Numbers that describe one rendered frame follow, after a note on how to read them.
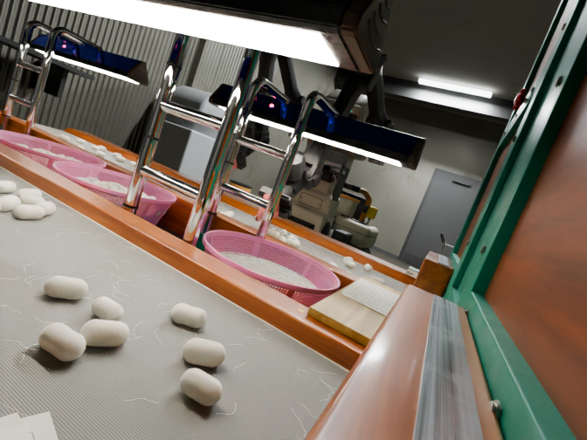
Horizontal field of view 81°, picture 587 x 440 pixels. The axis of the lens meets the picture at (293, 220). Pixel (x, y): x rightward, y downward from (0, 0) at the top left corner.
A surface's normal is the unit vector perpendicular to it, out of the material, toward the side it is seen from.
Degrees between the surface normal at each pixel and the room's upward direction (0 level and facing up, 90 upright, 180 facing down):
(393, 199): 90
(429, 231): 90
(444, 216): 90
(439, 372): 0
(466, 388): 0
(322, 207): 98
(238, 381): 0
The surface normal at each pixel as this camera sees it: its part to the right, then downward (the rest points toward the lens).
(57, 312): 0.35, -0.93
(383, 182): -0.43, -0.04
